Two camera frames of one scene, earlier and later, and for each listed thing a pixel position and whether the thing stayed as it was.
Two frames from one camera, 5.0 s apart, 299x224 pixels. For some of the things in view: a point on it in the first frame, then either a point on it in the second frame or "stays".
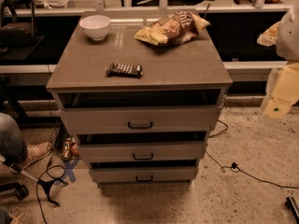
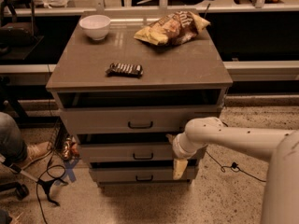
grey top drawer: [186, 112] stays
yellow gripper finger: [269, 36] -> [171, 137]
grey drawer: [178, 146] stays
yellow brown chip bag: [173, 29] stays
